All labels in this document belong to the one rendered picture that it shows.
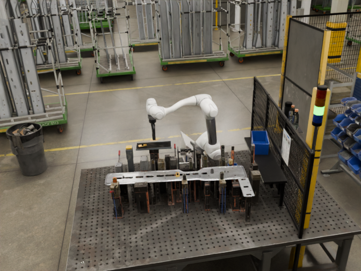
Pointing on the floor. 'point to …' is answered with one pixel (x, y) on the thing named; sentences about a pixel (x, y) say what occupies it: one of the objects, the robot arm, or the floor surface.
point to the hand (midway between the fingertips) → (153, 136)
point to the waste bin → (28, 147)
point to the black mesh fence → (282, 159)
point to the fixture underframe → (343, 251)
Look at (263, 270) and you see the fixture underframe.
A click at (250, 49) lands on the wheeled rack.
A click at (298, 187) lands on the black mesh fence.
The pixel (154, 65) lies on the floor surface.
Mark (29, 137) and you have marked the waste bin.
